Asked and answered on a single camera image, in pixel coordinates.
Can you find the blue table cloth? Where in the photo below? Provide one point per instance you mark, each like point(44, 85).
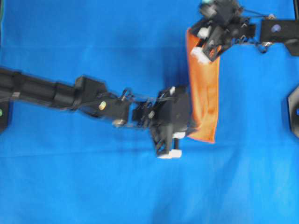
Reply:
point(67, 168)

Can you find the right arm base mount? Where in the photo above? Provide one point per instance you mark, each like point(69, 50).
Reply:
point(293, 110)

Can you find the orange towel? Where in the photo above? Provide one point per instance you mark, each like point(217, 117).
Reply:
point(204, 85)

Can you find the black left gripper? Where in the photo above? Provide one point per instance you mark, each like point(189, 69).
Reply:
point(168, 119)

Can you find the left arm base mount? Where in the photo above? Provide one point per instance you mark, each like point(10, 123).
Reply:
point(4, 115)

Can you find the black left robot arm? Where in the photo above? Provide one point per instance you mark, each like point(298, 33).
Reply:
point(87, 95)

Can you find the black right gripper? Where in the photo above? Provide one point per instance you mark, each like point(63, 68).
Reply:
point(221, 26)

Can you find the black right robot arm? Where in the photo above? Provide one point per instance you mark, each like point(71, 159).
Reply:
point(273, 30)

